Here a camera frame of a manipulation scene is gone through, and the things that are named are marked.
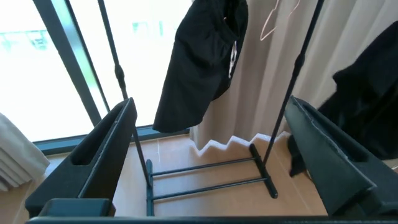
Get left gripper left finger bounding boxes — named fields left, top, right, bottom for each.
left=24, top=96, right=138, bottom=218

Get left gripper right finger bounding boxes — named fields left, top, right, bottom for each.
left=284, top=95, right=398, bottom=216

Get black garment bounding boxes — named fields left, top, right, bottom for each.
left=287, top=21, right=398, bottom=178

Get black shorts with white logo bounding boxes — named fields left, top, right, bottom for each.
left=152, top=0, right=249, bottom=134

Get black clothes rack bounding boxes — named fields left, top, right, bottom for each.
left=96, top=0, right=326, bottom=217

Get pink clothes hanger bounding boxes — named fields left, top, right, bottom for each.
left=259, top=0, right=302, bottom=42

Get beige curtain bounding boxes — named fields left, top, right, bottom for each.
left=189, top=0, right=398, bottom=156
left=0, top=112, right=50, bottom=192

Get window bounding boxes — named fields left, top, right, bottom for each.
left=0, top=0, right=193, bottom=156

